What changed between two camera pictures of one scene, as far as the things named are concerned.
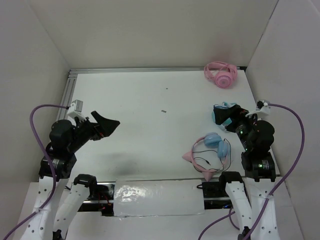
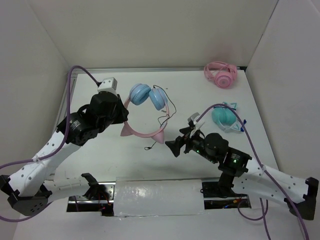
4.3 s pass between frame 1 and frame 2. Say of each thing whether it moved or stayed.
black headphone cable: moved
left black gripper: moved
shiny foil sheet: stayed
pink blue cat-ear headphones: moved
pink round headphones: stayed
